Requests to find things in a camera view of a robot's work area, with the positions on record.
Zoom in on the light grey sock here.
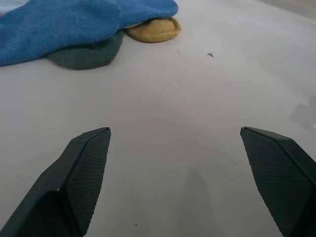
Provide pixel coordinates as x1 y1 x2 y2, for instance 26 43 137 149
0 0 28 17

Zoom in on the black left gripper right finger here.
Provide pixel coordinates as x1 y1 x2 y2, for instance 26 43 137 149
240 126 316 237

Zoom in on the dark green sock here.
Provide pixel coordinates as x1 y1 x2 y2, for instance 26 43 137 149
46 31 124 71

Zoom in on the mustard yellow sock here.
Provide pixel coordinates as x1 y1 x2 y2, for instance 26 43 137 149
125 16 182 43

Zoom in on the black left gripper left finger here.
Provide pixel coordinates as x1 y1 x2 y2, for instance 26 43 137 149
0 127 112 237

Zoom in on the blue sock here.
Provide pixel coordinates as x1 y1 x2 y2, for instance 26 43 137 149
0 0 179 67

